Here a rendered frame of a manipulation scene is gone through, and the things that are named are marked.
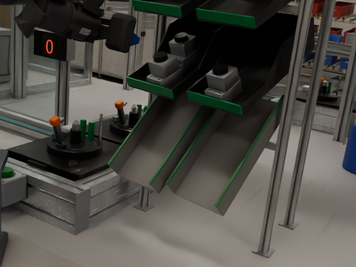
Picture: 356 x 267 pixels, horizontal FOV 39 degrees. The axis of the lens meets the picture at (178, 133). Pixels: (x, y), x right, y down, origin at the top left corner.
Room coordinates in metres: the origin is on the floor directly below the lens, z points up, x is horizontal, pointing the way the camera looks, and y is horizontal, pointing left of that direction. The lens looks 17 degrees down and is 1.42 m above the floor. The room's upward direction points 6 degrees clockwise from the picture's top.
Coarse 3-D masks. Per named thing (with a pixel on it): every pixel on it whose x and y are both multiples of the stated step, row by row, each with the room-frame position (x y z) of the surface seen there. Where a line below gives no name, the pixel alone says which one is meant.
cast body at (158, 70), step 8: (160, 56) 1.00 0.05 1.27; (168, 56) 1.02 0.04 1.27; (176, 56) 1.02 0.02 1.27; (152, 64) 1.01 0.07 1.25; (160, 64) 0.99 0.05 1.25; (168, 64) 1.00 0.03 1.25; (176, 64) 1.02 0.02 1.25; (152, 72) 1.02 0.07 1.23; (160, 72) 1.00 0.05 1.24; (168, 72) 1.00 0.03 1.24; (176, 72) 1.02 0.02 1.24; (184, 72) 1.06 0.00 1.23; (152, 80) 1.01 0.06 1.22; (160, 80) 0.99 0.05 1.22; (168, 80) 1.00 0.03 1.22; (176, 80) 1.02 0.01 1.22
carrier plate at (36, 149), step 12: (24, 144) 1.22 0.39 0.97; (36, 144) 1.22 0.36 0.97; (108, 144) 1.29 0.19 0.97; (12, 156) 1.16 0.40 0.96; (24, 156) 1.14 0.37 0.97; (36, 156) 1.14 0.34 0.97; (48, 156) 1.15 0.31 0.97; (108, 156) 1.19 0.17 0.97; (48, 168) 1.10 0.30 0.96; (60, 168) 1.08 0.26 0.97; (72, 168) 1.09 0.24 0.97; (84, 168) 1.10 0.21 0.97; (96, 168) 1.11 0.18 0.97; (72, 180) 1.06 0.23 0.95
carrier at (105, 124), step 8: (128, 112) 1.56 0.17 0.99; (136, 112) 1.43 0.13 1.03; (112, 120) 1.45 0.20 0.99; (128, 120) 1.47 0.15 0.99; (136, 120) 1.43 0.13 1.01; (96, 128) 1.42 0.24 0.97; (104, 128) 1.43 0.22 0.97; (112, 128) 1.40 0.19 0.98; (120, 128) 1.38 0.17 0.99; (128, 128) 1.39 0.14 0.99; (96, 136) 1.35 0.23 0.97; (104, 136) 1.35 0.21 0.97; (112, 136) 1.36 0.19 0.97; (120, 136) 1.37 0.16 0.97; (120, 144) 1.31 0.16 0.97
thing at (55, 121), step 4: (52, 120) 1.14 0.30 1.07; (56, 120) 1.14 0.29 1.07; (60, 120) 1.16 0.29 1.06; (52, 124) 1.14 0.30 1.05; (56, 124) 1.14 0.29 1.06; (56, 128) 1.15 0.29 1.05; (60, 128) 1.16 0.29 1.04; (56, 132) 1.15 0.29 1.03; (60, 132) 1.16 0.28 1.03; (56, 136) 1.16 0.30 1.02; (60, 136) 1.16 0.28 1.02; (60, 140) 1.16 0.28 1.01; (60, 144) 1.16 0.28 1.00
